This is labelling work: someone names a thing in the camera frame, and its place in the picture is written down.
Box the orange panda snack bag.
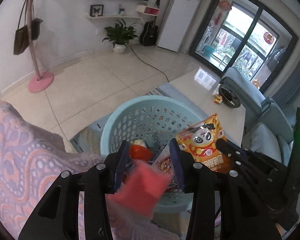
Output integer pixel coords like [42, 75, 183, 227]
[175, 113, 231, 173]

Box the pink tissue pack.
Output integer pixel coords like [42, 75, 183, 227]
[109, 160, 172, 218]

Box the red white paper cup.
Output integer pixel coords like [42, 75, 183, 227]
[129, 139, 153, 161]

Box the red blue snack box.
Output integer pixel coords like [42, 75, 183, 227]
[149, 145, 178, 193]

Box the grey blue sofa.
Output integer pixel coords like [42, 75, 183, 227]
[220, 67, 293, 166]

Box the pink patterned tablecloth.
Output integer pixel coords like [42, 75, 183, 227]
[0, 100, 177, 239]

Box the black round ashtray bowl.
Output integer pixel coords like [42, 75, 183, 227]
[218, 85, 241, 108]

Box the rubik cube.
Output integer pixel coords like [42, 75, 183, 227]
[213, 94, 223, 105]

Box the white coffee table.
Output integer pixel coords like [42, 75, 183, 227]
[170, 68, 245, 146]

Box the light blue laundry basket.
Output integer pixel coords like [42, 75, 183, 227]
[100, 95, 211, 214]

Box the teal bucket outside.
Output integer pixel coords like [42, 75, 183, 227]
[203, 46, 215, 58]

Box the white washing machine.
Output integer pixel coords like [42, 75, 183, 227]
[201, 20, 215, 53]

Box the pink coat stand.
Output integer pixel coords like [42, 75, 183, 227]
[26, 0, 55, 93]

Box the black guitar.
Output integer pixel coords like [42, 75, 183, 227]
[140, 15, 158, 47]

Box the white refrigerator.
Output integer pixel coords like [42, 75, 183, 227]
[157, 0, 201, 52]

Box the brown tote bag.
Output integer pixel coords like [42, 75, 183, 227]
[13, 0, 29, 55]

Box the potted green plant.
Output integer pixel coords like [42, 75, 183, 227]
[102, 19, 138, 54]

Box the white red shelf box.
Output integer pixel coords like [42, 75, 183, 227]
[135, 4, 160, 16]

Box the black small bag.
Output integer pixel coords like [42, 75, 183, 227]
[31, 0, 43, 41]

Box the small figurine on shelf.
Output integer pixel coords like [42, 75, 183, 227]
[119, 4, 125, 16]

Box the framed butterfly picture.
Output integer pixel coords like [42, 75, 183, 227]
[89, 4, 104, 17]

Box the black floor cable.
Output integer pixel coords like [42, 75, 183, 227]
[129, 45, 170, 83]

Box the white wall shelf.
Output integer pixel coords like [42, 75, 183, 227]
[83, 12, 143, 23]

